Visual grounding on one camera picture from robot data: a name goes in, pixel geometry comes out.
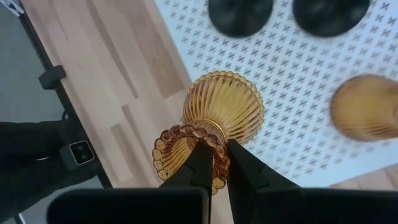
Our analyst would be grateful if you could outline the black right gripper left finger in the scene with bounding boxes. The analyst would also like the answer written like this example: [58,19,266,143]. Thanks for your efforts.
[46,139,215,224]

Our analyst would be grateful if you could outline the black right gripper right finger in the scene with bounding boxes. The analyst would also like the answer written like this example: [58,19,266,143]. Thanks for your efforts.
[225,139,398,224]

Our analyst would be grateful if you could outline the amber ribbed glass candle holder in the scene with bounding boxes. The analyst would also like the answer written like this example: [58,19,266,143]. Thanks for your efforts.
[330,73,398,142]
[151,70,266,195]

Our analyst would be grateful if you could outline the tall black candlestick holder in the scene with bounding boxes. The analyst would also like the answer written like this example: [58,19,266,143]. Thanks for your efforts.
[292,0,371,39]

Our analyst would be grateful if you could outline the short black candlestick holder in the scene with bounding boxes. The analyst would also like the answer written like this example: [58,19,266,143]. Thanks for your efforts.
[207,0,275,39]

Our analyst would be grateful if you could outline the white perforated metal riser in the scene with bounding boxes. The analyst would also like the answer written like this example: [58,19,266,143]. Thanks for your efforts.
[154,0,398,189]

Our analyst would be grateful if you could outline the black aluminium table frame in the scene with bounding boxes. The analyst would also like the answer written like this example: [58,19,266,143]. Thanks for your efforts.
[17,11,114,190]

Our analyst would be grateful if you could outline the black table-level camera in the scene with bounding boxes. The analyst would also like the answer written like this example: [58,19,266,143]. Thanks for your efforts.
[58,139,96,171]

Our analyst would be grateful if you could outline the black camera mount housing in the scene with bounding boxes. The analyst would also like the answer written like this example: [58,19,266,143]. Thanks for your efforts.
[0,119,105,222]

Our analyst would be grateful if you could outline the black table-edge bracket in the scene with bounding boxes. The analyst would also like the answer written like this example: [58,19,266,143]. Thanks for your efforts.
[37,64,67,91]

